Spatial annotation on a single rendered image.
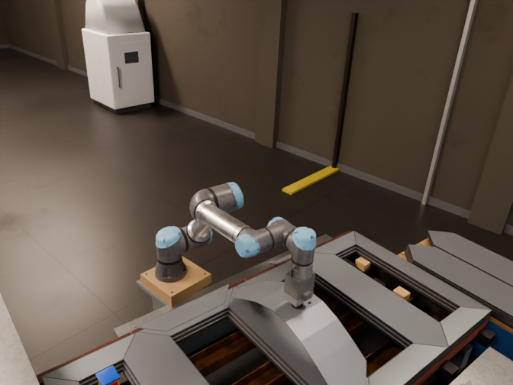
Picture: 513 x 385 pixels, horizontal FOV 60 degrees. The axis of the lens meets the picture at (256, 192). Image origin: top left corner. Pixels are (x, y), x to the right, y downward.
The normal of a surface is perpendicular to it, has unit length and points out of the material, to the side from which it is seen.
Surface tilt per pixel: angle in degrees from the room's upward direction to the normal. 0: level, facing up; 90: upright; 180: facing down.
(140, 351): 0
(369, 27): 90
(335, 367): 31
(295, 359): 0
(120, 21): 71
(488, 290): 0
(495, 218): 90
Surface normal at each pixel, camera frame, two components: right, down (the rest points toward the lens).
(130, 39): 0.69, 0.36
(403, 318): 0.04, -0.89
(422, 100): -0.68, 0.31
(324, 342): 0.33, -0.61
